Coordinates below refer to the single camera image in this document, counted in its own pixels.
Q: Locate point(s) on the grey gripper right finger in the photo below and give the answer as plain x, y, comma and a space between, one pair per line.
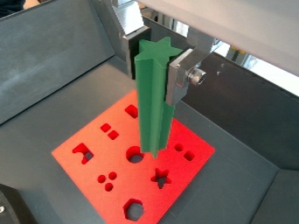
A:
184, 70

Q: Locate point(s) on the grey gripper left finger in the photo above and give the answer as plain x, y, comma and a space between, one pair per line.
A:
132, 30

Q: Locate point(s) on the green star-shaped peg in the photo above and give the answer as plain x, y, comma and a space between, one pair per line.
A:
155, 112

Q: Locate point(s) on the black object at corner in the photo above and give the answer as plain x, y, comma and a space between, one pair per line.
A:
13, 210

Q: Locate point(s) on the red shape-sorting board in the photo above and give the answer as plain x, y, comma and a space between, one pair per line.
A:
130, 185

